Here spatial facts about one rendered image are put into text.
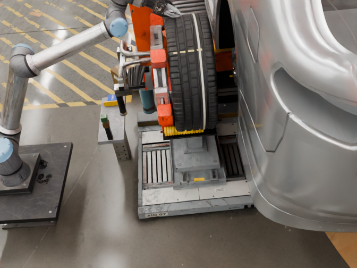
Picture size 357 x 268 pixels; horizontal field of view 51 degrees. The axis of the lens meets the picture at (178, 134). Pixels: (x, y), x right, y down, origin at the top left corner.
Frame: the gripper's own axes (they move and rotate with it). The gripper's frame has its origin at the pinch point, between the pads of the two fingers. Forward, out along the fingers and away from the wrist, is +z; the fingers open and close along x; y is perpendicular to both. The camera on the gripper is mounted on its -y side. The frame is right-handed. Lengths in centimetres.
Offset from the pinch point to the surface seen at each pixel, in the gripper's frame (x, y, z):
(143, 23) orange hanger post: -19.7, -34.2, -14.1
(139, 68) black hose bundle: -29.2, 20.9, -10.7
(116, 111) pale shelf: -82, -28, -11
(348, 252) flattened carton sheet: -81, 50, 143
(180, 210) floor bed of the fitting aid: -112, 17, 48
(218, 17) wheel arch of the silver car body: 2.2, -29.4, 27.0
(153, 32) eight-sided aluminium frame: -13.6, 2.0, -9.1
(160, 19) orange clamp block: -8.6, -11.2, -7.3
